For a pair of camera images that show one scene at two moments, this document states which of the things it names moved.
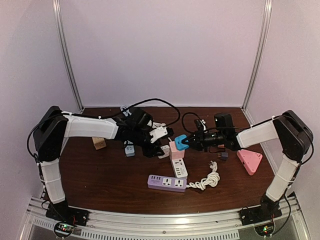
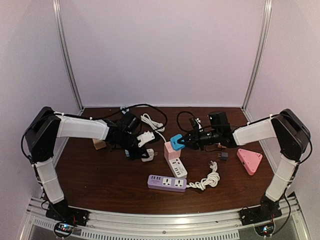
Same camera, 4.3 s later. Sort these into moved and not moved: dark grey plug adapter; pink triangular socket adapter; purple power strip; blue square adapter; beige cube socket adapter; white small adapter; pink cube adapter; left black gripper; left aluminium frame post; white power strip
Moved: blue square adapter; white small adapter; left black gripper; white power strip; pink cube adapter
Not moved: pink triangular socket adapter; left aluminium frame post; dark grey plug adapter; beige cube socket adapter; purple power strip
